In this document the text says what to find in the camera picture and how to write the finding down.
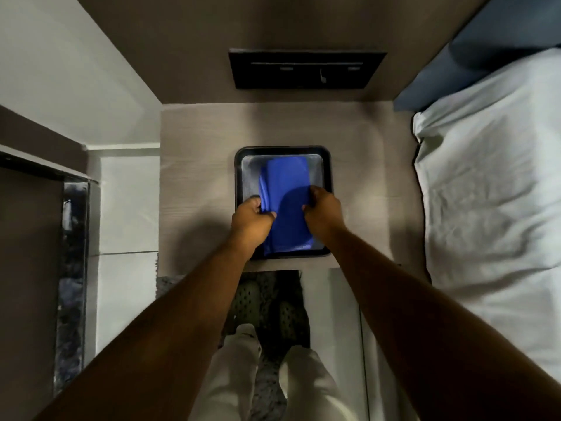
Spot person's left forearm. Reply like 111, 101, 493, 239
33, 239, 259, 421

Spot wooden bedside table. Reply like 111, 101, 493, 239
158, 101, 426, 277

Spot black wall switch panel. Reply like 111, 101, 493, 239
228, 48, 387, 90

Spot person's left hand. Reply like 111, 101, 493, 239
230, 196, 278, 255

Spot person's green shoe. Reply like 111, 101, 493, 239
231, 280, 263, 330
279, 301, 309, 348

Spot person's right forearm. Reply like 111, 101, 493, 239
316, 225, 561, 421

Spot black rectangular tray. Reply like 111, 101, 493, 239
234, 146, 333, 260

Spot person's white trousers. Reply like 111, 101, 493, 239
188, 323, 360, 421

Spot blue padded headboard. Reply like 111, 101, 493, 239
393, 0, 561, 113

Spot person's right hand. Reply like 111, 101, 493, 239
302, 186, 347, 247

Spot white bed sheet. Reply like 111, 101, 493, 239
412, 47, 561, 384

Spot blue cloth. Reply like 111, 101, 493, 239
258, 156, 315, 256

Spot dark marble door frame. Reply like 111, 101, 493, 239
53, 181, 91, 396

